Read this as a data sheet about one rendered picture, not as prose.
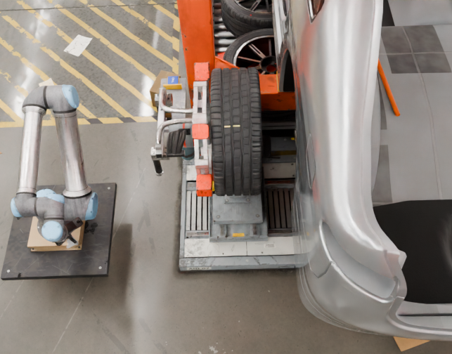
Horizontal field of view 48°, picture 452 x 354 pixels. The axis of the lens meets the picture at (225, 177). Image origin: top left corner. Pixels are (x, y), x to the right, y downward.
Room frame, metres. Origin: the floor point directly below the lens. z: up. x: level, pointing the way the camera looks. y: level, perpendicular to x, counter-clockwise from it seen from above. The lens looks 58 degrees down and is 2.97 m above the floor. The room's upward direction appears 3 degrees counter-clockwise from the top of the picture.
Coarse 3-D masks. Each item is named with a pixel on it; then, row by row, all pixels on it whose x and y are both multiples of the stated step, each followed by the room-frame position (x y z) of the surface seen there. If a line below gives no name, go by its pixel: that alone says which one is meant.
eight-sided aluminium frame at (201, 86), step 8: (200, 88) 1.65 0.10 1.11; (208, 88) 1.80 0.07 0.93; (200, 96) 1.80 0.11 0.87; (208, 96) 1.80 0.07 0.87; (208, 104) 1.80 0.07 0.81; (208, 112) 1.79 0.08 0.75; (200, 120) 1.45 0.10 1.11; (208, 120) 1.76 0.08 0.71; (208, 152) 1.61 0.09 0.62; (200, 160) 1.32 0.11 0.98; (208, 160) 1.32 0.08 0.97; (200, 168) 1.30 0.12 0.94; (208, 168) 1.30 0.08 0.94
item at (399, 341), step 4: (396, 340) 0.66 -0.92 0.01; (400, 340) 0.66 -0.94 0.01; (404, 340) 0.66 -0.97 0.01; (408, 340) 0.66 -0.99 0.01; (412, 340) 0.66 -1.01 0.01; (416, 340) 0.66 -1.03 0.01; (420, 340) 0.66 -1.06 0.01; (424, 340) 0.66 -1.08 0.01; (400, 344) 0.64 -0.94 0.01; (404, 344) 0.64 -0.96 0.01; (408, 344) 0.64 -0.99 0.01; (412, 344) 0.64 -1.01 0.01; (416, 344) 0.64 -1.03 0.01; (400, 348) 0.62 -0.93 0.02; (404, 348) 0.61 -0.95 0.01; (408, 348) 0.61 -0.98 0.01
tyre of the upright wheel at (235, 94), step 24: (216, 72) 1.72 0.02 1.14; (240, 72) 1.70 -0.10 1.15; (216, 96) 1.54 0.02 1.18; (240, 96) 1.53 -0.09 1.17; (216, 120) 1.42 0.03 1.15; (240, 120) 1.42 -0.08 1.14; (216, 144) 1.34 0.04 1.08; (240, 144) 1.33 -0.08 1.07; (216, 168) 1.27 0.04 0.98; (240, 168) 1.26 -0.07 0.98; (216, 192) 1.25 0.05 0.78; (240, 192) 1.24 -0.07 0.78
